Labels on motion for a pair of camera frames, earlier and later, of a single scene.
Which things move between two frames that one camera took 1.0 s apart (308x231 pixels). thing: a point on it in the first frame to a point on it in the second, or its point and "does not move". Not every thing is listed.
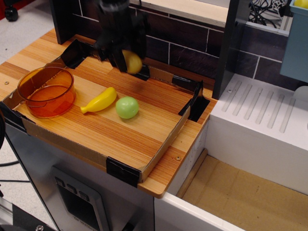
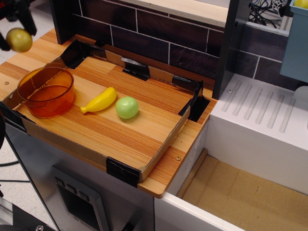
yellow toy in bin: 301,3 does not move
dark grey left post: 63,19 does not move
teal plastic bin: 295,61 does not move
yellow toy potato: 133,63 to 19,40
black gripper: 122,27 to 9,9
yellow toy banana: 100,102 does not move
